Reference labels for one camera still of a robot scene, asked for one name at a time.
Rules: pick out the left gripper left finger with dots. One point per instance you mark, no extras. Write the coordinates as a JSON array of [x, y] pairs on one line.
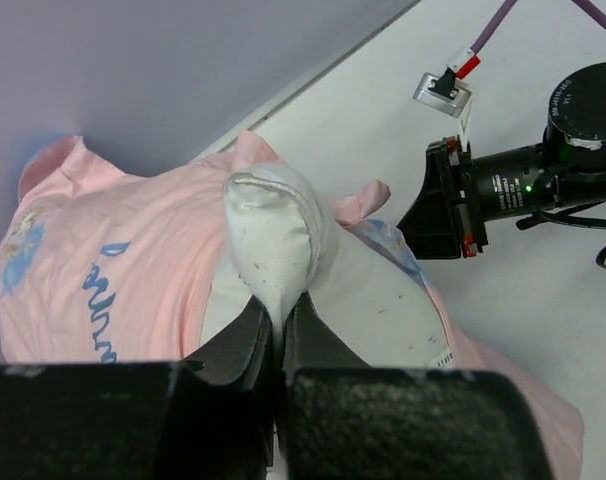
[[207, 416]]

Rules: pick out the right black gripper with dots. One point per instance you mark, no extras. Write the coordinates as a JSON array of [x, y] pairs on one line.
[[441, 225]]

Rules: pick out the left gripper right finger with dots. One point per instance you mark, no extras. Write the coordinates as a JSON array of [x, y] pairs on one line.
[[344, 419]]

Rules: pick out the white pillow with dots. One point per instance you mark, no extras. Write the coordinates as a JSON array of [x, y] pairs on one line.
[[282, 240]]

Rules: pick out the pink blue pillowcase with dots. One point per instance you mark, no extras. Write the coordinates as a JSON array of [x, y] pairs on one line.
[[101, 266]]

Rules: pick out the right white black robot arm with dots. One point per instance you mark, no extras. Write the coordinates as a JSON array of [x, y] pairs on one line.
[[552, 182]]

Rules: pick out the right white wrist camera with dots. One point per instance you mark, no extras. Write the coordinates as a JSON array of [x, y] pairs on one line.
[[450, 96]]

